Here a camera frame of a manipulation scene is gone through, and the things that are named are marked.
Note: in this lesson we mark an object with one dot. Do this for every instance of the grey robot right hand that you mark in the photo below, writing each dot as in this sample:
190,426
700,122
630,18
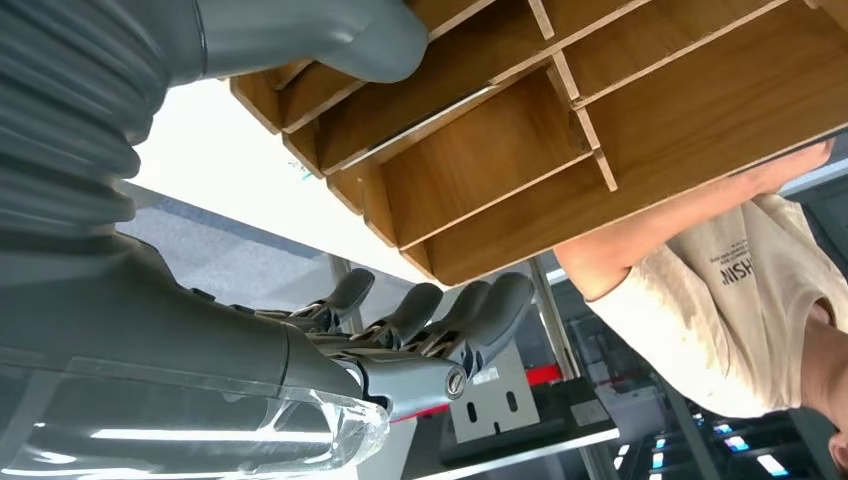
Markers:
166,344

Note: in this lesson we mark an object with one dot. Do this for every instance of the wooden compartment card organiser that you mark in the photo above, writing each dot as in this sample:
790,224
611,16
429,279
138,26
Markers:
503,152

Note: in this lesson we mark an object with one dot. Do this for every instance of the person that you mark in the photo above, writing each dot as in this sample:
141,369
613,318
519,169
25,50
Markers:
729,318

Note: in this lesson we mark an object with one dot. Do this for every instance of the grey slotted metal plate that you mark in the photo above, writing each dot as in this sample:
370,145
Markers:
503,404

